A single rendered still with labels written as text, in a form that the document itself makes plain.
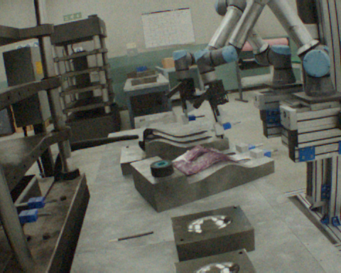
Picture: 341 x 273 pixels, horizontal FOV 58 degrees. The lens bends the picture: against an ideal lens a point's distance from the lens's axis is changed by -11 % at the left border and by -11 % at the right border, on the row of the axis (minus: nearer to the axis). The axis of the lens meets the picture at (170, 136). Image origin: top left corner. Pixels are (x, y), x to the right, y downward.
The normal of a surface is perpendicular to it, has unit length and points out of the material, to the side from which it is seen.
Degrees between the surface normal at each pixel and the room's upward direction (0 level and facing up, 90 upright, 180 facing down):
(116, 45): 90
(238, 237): 90
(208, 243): 90
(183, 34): 90
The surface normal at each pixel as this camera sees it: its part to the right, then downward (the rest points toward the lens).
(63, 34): 0.10, 0.24
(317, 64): -0.35, 0.40
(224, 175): 0.38, 0.18
